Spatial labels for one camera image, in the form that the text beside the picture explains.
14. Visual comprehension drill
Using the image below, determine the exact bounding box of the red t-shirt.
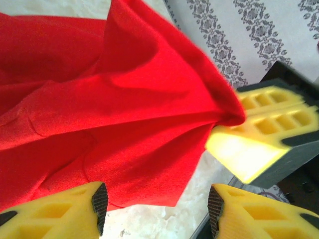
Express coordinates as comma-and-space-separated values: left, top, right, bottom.
0, 0, 249, 219

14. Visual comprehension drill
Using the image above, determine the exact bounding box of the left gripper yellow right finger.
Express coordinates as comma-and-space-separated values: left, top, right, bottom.
207, 183, 319, 239

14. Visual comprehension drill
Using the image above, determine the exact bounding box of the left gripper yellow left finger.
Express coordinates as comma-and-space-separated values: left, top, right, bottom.
0, 181, 110, 239

